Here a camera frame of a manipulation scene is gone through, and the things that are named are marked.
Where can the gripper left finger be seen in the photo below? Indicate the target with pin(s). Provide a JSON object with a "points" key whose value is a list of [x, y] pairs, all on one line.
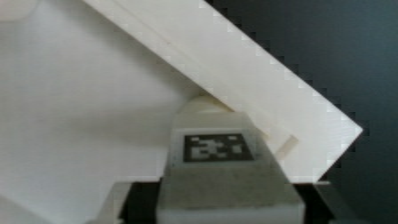
{"points": [[129, 204]]}

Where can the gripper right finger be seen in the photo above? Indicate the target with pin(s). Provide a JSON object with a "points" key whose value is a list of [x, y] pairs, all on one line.
{"points": [[327, 209]]}

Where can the white table leg with tag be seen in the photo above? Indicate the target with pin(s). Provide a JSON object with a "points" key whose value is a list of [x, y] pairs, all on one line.
{"points": [[223, 186]]}

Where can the white square tabletop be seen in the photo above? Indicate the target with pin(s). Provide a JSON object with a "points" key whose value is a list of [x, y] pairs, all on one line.
{"points": [[106, 62]]}

